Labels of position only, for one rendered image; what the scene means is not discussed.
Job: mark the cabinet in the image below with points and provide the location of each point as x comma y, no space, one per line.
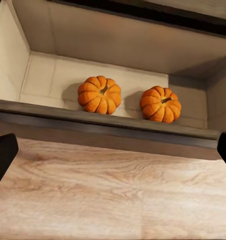
48,48

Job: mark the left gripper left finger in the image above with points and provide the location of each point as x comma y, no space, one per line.
8,151

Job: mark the pumpkin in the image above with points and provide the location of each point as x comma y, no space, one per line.
99,95
160,104

